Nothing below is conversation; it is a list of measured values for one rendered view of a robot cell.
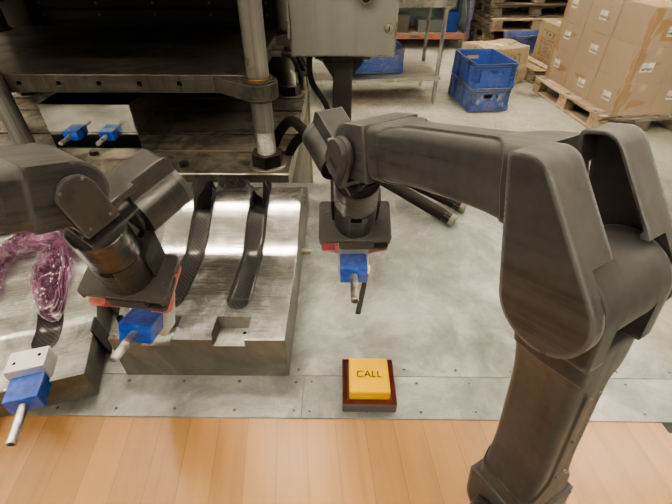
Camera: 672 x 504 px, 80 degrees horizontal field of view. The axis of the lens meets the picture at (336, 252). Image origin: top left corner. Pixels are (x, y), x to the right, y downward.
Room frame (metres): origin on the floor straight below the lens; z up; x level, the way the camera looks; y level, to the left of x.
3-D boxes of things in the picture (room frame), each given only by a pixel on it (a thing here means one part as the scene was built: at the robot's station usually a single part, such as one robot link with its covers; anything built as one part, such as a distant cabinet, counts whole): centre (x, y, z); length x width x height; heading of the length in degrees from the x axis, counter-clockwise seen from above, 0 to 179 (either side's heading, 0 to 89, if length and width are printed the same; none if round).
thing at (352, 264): (0.47, -0.03, 0.94); 0.13 x 0.05 x 0.05; 0
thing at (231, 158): (1.51, 0.79, 0.76); 1.30 x 0.84 x 0.07; 89
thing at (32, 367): (0.30, 0.43, 0.86); 0.13 x 0.05 x 0.05; 17
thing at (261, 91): (1.52, 0.77, 0.96); 1.29 x 0.83 x 0.18; 89
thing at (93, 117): (1.43, 0.74, 0.87); 0.50 x 0.27 x 0.17; 179
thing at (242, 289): (0.61, 0.21, 0.92); 0.35 x 0.16 x 0.09; 179
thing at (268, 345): (0.63, 0.20, 0.87); 0.50 x 0.26 x 0.14; 179
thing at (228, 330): (0.40, 0.16, 0.87); 0.05 x 0.05 x 0.04; 89
